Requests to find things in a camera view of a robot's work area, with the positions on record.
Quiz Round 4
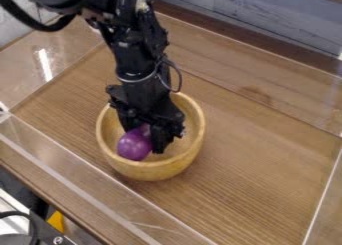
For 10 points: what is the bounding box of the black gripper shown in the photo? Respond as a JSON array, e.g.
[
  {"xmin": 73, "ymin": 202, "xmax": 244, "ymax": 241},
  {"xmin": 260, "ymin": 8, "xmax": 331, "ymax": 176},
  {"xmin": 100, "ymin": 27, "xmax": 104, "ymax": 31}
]
[{"xmin": 105, "ymin": 77, "xmax": 185, "ymax": 154}]

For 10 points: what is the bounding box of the purple toy eggplant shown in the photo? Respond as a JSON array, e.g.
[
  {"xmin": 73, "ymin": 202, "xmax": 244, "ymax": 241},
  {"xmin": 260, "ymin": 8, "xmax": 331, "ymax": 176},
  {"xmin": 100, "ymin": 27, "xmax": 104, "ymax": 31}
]
[{"xmin": 117, "ymin": 124, "xmax": 152, "ymax": 161}]

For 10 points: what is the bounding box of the brown wooden bowl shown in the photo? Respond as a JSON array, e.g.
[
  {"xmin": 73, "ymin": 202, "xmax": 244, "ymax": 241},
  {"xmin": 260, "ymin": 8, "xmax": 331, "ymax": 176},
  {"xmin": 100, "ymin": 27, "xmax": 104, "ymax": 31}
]
[{"xmin": 94, "ymin": 93, "xmax": 205, "ymax": 181}]

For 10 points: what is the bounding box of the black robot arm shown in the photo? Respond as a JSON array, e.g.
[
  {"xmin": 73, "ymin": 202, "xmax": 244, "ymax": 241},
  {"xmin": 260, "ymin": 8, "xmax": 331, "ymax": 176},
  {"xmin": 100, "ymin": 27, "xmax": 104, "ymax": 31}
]
[{"xmin": 0, "ymin": 0, "xmax": 185, "ymax": 154}]

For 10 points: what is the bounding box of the yellow black machine base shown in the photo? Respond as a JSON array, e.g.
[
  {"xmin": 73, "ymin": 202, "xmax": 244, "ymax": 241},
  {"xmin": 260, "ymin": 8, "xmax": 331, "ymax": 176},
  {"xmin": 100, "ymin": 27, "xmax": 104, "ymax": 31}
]
[{"xmin": 0, "ymin": 208, "xmax": 105, "ymax": 245}]

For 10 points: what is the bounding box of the clear acrylic tray wall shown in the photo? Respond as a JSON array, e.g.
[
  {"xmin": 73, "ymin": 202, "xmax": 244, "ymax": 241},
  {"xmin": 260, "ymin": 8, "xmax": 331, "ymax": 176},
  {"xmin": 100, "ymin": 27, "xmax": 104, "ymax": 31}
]
[{"xmin": 0, "ymin": 105, "xmax": 217, "ymax": 245}]

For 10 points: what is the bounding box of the black cable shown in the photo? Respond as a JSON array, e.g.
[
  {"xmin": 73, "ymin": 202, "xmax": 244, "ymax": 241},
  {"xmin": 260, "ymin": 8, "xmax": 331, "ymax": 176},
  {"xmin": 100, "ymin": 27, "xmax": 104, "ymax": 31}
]
[{"xmin": 0, "ymin": 211, "xmax": 38, "ymax": 245}]

